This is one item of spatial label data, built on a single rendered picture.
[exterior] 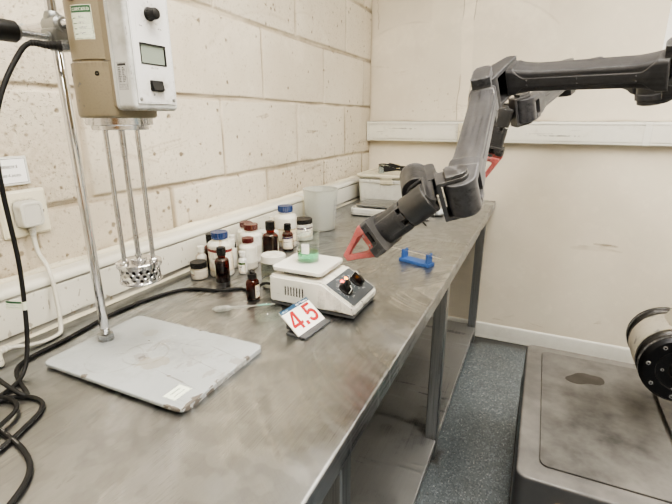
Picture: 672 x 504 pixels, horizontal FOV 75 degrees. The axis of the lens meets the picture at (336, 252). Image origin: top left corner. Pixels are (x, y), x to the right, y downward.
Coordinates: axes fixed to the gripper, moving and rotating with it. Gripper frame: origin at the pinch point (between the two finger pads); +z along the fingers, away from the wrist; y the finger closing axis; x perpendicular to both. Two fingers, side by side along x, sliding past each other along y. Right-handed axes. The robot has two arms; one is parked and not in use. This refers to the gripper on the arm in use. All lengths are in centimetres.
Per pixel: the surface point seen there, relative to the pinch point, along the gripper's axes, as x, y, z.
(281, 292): -2.1, 0.0, 18.5
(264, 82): -64, -56, 18
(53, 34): -50, 29, 3
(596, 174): 32, -155, -45
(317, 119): -55, -94, 25
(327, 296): 4.2, 0.1, 9.4
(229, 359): 2.9, 23.7, 16.8
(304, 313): 4.2, 5.4, 12.6
